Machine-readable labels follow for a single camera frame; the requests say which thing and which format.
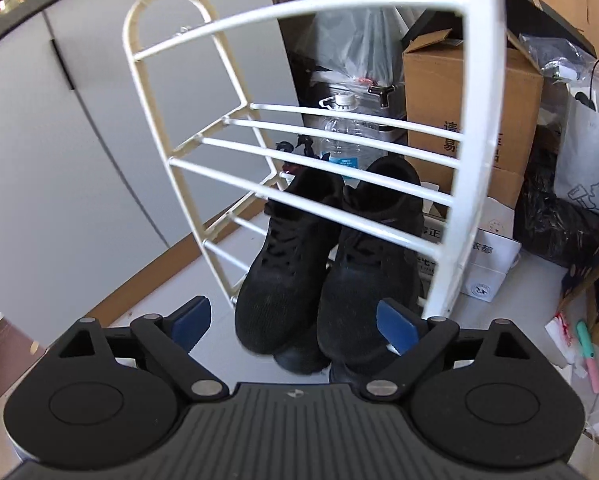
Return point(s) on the white metal shoe rack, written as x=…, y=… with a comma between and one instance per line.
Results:
x=472, y=160

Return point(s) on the white figure print bag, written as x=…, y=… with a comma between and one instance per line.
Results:
x=587, y=147

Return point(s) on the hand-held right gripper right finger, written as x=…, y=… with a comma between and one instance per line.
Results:
x=397, y=326

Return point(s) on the dotted navy cardboard box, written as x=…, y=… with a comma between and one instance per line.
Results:
x=597, y=287

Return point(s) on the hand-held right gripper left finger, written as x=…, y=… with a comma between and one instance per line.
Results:
x=192, y=321

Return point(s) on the pink green pen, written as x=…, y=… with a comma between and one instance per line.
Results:
x=590, y=357

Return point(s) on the black plastic bag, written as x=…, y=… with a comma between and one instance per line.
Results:
x=554, y=217

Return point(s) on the black mesh sneaker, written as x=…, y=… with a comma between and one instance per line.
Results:
x=284, y=272
x=369, y=272

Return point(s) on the brown cardboard box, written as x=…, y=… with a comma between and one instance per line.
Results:
x=469, y=105

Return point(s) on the clear plastic bag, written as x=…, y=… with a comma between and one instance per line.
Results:
x=554, y=52

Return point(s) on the clear plastic water bottle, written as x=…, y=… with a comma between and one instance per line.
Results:
x=342, y=130

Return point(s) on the grey plastic bag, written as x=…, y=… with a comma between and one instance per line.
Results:
x=354, y=40

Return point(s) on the white cabinet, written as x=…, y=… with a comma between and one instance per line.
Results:
x=79, y=160

